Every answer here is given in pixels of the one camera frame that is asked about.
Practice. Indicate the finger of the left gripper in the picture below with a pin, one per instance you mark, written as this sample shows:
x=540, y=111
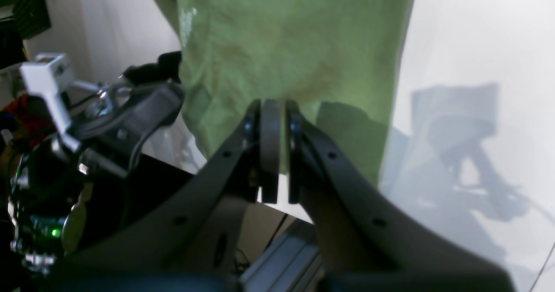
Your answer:
x=166, y=68

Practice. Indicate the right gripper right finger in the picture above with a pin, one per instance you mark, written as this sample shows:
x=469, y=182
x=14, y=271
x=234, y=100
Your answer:
x=367, y=244

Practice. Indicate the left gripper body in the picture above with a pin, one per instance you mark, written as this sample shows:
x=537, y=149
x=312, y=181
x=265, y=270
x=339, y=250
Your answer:
x=113, y=129

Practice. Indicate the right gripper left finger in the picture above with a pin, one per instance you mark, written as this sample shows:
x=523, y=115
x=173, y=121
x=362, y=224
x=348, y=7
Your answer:
x=188, y=243

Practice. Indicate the green t-shirt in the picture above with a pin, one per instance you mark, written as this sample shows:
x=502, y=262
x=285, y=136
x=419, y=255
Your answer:
x=338, y=59

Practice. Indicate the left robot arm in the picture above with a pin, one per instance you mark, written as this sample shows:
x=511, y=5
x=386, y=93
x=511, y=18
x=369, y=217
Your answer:
x=72, y=168

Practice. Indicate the grey metal table-side rail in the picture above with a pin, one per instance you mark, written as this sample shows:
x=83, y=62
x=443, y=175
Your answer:
x=291, y=264

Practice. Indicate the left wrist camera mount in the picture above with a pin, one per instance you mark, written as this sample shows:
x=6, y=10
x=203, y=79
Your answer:
x=51, y=74

